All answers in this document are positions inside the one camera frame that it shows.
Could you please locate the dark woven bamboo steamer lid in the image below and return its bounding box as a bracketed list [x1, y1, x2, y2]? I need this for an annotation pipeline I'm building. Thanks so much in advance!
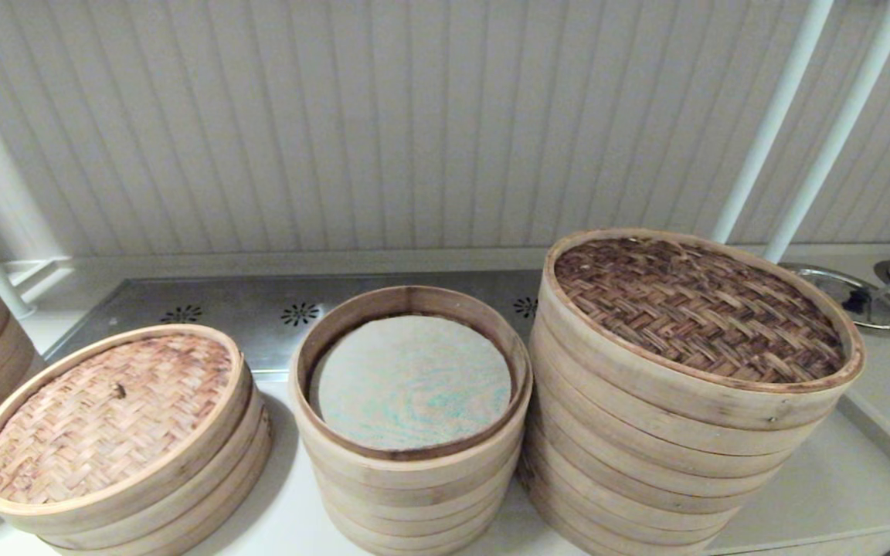
[539, 228, 867, 433]

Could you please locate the narrow bamboo steamer stack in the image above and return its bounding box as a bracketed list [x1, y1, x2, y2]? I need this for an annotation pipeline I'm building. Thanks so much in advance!
[289, 284, 533, 556]

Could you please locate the tall wide bamboo steamer stack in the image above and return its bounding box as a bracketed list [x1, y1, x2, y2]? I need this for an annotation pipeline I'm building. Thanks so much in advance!
[518, 309, 851, 556]

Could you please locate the pale woven bamboo steamer lid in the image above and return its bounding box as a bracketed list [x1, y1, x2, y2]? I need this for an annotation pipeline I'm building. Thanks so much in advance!
[0, 323, 254, 538]

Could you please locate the round metal plate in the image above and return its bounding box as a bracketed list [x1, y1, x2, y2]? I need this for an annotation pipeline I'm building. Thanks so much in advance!
[779, 263, 890, 339]

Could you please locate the steel vent plate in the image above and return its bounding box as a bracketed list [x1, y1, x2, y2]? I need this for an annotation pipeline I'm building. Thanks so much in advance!
[43, 269, 550, 373]

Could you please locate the beige cabinet door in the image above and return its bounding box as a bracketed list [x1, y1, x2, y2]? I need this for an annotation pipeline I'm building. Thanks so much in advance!
[712, 527, 890, 556]

